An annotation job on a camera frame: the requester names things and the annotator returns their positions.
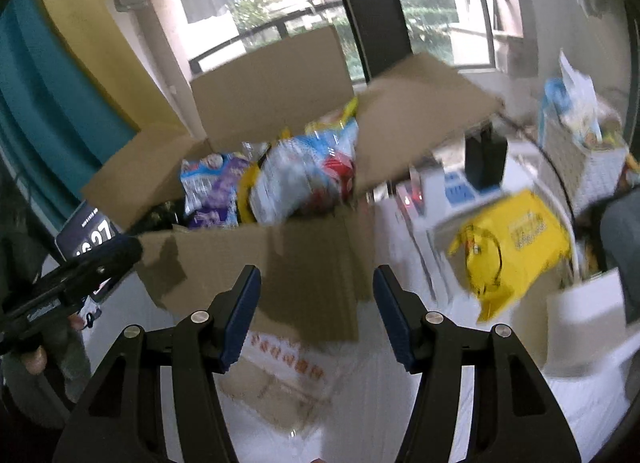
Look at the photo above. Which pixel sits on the black snack bag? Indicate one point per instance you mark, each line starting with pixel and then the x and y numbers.
pixel 166 214

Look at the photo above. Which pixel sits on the white power strip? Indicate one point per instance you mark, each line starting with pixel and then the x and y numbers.
pixel 430 184

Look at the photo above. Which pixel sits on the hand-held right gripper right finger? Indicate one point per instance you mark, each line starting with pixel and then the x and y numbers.
pixel 395 315

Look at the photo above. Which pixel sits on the yellow plastic bag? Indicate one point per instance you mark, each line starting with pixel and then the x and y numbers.
pixel 520 243

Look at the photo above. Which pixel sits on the black balcony railing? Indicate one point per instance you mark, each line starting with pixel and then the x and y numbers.
pixel 488 28

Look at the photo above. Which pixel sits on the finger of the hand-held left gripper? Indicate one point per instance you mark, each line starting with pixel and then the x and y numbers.
pixel 117 252

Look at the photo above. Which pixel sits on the yellow curtain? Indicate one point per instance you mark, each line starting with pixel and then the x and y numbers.
pixel 90 28

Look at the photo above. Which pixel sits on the black window frame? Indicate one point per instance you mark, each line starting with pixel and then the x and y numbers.
pixel 365 8

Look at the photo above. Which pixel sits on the black charger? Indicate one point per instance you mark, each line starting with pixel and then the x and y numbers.
pixel 482 158

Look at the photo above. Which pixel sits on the white plastic device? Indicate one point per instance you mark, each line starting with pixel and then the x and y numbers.
pixel 585 323

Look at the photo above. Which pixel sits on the teal curtain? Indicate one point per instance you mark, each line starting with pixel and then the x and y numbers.
pixel 45 108

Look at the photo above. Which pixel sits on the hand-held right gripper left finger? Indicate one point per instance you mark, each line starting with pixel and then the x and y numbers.
pixel 240 315

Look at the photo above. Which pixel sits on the person's left hand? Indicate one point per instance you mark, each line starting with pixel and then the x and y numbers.
pixel 35 362

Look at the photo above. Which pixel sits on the blue white snack bag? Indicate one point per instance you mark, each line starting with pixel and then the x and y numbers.
pixel 295 178

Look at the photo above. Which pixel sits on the tablet with clock display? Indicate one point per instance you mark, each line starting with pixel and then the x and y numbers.
pixel 87 230

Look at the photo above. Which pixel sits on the grey pouch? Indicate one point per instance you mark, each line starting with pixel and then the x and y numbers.
pixel 622 228

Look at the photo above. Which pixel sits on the cracker packet red print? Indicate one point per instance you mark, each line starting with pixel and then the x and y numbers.
pixel 280 378

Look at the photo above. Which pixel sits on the purple snack packet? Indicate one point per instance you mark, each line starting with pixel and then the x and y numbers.
pixel 210 193

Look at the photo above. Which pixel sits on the brown cardboard box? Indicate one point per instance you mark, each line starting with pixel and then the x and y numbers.
pixel 310 263

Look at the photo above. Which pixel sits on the white woven basket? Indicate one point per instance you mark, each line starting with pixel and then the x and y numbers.
pixel 580 163

